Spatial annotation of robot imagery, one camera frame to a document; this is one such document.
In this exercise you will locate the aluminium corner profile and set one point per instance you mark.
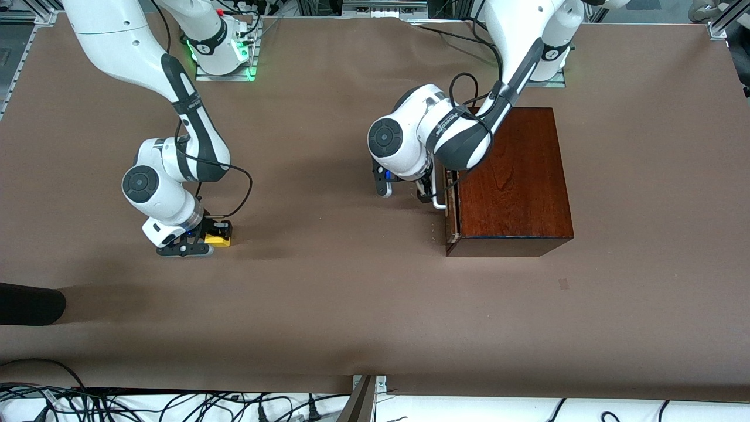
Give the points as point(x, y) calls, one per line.
point(718, 26)

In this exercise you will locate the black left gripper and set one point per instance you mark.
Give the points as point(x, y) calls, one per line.
point(424, 186)

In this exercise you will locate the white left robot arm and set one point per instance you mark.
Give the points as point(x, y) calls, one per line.
point(410, 146)

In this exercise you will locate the aluminium table edge rail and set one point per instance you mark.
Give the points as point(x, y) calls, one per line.
point(23, 53)

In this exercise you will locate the dark wooden drawer cabinet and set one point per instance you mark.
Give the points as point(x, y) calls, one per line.
point(515, 176)

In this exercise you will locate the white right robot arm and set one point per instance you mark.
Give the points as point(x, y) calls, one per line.
point(158, 193)

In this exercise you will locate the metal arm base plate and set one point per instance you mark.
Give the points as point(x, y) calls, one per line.
point(225, 73)
point(548, 83)

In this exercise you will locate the metal bracket with brown bar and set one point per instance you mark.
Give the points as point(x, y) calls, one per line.
point(360, 404)

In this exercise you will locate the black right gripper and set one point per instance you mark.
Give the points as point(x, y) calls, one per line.
point(209, 228)

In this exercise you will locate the black rounded object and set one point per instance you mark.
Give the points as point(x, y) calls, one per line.
point(29, 305)

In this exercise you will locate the aluminium frame profile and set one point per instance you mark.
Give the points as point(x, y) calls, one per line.
point(381, 7)

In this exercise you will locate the yellow block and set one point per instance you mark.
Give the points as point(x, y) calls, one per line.
point(220, 241)

